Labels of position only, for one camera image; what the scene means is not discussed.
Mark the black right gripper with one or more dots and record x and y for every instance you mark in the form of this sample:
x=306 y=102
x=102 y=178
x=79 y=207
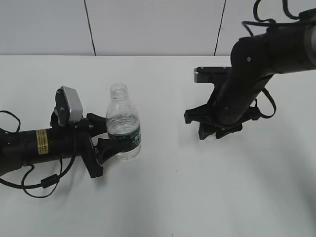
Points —
x=222 y=115

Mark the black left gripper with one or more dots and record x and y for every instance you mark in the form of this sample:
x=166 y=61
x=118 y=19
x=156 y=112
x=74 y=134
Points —
x=91 y=126

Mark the clear Cestbon water bottle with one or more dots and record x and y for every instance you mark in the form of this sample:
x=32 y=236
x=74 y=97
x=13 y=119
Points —
x=122 y=120

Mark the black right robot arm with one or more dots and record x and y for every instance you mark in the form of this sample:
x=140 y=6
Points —
x=284 y=48

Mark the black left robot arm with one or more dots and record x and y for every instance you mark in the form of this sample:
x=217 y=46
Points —
x=74 y=139

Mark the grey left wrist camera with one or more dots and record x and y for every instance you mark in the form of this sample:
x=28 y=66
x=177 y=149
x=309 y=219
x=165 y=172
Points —
x=68 y=107

